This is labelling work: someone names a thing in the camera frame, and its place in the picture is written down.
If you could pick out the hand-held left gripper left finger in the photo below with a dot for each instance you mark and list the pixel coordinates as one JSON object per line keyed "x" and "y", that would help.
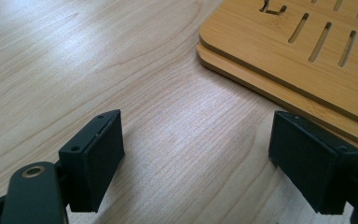
{"x": 90, "y": 168}

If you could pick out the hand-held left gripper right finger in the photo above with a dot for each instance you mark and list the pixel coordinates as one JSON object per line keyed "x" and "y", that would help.
{"x": 310, "y": 165}

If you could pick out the bamboo trivet with cut-out slots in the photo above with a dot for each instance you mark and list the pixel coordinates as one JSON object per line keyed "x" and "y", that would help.
{"x": 261, "y": 40}
{"x": 261, "y": 84}

